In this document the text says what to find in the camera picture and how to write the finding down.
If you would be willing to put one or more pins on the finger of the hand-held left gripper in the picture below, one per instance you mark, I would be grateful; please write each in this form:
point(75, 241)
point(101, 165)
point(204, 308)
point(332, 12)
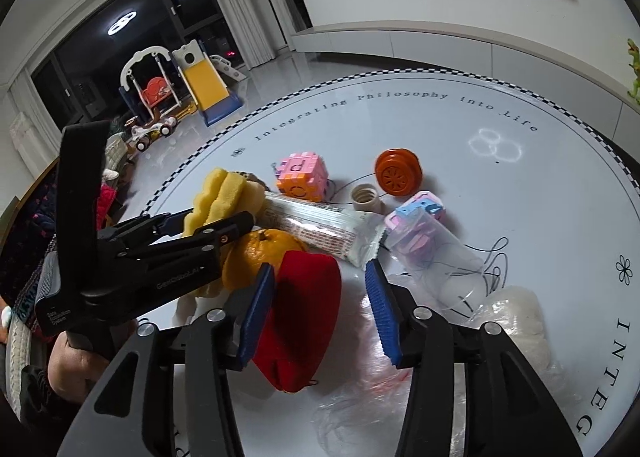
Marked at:
point(155, 224)
point(210, 237)

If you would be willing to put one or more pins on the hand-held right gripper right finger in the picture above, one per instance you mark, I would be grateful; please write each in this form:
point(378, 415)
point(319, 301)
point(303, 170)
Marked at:
point(382, 317)

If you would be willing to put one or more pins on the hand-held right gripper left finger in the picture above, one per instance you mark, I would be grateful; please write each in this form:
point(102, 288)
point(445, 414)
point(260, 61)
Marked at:
point(255, 317)

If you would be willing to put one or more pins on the yellow sponge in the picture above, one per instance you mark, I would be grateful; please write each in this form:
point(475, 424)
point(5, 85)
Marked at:
point(220, 192)

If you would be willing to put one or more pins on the red cloth pouch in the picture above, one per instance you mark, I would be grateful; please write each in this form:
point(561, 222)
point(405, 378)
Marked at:
point(305, 317)

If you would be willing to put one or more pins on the pink and blue plastic toy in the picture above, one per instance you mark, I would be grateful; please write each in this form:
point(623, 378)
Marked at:
point(417, 209)

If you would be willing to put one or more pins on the beige threaded bottle cap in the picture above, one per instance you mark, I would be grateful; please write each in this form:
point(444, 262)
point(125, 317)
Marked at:
point(365, 199)

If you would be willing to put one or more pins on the person's left hand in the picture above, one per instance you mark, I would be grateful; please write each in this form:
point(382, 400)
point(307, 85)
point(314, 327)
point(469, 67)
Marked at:
point(75, 362)

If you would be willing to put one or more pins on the orange mandarin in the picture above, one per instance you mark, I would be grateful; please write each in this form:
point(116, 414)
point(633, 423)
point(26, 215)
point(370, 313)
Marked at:
point(260, 249)

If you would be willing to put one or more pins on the sofa with red patterned blanket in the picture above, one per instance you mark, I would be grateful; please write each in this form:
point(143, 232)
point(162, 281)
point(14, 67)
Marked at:
point(25, 247)

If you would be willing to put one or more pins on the crumpled clear plastic bag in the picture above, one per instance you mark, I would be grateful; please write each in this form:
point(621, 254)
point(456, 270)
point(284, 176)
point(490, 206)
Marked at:
point(360, 387)

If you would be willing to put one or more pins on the wooden sofa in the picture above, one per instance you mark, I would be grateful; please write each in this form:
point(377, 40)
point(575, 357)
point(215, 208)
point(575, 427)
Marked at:
point(27, 187)

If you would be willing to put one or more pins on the white ride-on toy car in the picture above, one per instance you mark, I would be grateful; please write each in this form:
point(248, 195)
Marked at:
point(150, 132)

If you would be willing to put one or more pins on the pink orange cube toy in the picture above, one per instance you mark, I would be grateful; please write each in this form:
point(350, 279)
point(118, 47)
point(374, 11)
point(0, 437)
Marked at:
point(300, 174)

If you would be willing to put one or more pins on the clear snack bar wrapper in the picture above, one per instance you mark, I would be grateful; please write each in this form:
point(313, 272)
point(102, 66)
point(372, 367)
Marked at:
point(320, 227)

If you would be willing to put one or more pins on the white plastic bag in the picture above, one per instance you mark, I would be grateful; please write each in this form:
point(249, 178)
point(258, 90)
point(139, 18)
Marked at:
point(515, 317)

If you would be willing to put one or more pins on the toy swing with orange seat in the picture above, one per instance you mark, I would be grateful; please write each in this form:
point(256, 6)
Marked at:
point(157, 92)

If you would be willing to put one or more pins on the orange yo-yo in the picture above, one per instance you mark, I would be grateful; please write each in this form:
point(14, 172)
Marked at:
point(397, 174)

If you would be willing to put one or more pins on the yellow toy slide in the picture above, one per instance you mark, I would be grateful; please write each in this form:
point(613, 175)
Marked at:
point(205, 82)

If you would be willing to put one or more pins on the dark balcony window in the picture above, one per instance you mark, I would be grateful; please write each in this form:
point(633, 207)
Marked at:
point(100, 62)

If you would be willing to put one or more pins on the white low cabinet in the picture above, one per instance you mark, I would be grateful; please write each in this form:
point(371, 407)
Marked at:
point(450, 44)

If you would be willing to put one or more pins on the green dinosaur toy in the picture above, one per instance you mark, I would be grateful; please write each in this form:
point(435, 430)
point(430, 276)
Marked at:
point(635, 82)

